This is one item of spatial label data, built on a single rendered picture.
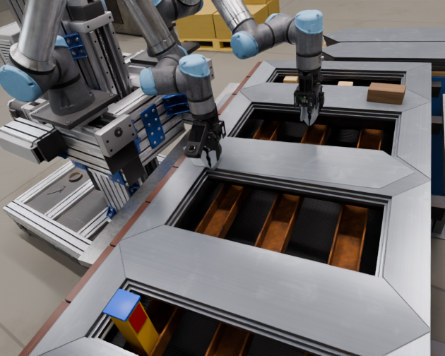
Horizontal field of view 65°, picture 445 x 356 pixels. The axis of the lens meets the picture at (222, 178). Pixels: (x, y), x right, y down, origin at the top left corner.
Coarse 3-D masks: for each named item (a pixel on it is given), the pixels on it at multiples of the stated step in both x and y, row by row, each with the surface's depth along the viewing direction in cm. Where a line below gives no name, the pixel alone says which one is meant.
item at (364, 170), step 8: (360, 152) 109; (368, 152) 108; (376, 152) 107; (352, 160) 106; (360, 160) 106; (368, 160) 105; (376, 160) 104; (352, 168) 103; (360, 168) 103; (368, 168) 102; (376, 168) 102; (352, 176) 101; (360, 176) 100; (368, 176) 100; (376, 176) 99; (352, 184) 98; (360, 184) 98; (368, 184) 97; (376, 184) 97
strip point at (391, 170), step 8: (384, 152) 107; (384, 160) 104; (392, 160) 103; (384, 168) 101; (392, 168) 101; (400, 168) 100; (408, 168) 100; (384, 176) 99; (392, 176) 98; (400, 176) 98; (384, 184) 96
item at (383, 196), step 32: (192, 192) 108; (320, 192) 101; (352, 192) 97; (384, 192) 94; (384, 224) 89; (384, 256) 80; (128, 288) 85; (96, 320) 78; (224, 320) 75; (128, 352) 73; (320, 352) 67
